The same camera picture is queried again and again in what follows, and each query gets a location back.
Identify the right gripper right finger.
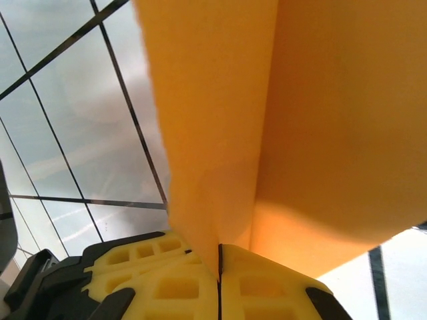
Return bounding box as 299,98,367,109
218,242,352,320

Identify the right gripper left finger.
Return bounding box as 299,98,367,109
55,229,222,320

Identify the orange cloth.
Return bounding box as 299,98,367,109
132,0,427,281

